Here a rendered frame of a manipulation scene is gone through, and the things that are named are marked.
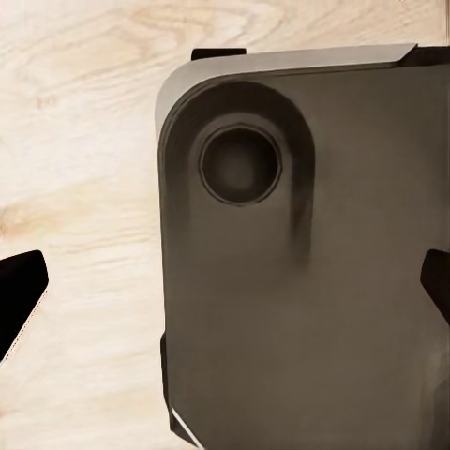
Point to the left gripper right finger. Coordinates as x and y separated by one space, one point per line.
435 278

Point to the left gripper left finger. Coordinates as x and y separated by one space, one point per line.
23 280

